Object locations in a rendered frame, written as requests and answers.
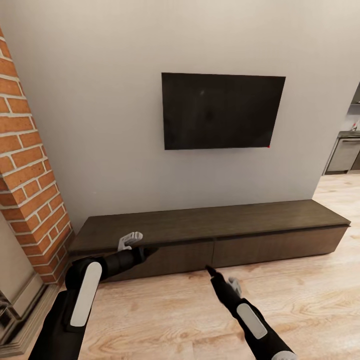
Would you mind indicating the dishwasher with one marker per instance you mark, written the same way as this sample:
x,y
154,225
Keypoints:
x,y
344,155

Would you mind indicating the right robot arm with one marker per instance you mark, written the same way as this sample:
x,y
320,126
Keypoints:
x,y
264,342

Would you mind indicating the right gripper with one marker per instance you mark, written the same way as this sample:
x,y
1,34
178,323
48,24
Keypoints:
x,y
221,287

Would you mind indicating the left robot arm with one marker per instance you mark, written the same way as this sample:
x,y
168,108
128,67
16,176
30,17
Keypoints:
x,y
65,324

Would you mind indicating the wall mounted tv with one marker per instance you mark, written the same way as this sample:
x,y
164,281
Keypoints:
x,y
219,111

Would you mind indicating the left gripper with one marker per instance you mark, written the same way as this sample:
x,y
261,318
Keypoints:
x,y
132,257

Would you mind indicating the wood fireplace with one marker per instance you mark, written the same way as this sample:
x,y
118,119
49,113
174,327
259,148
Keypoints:
x,y
25,299

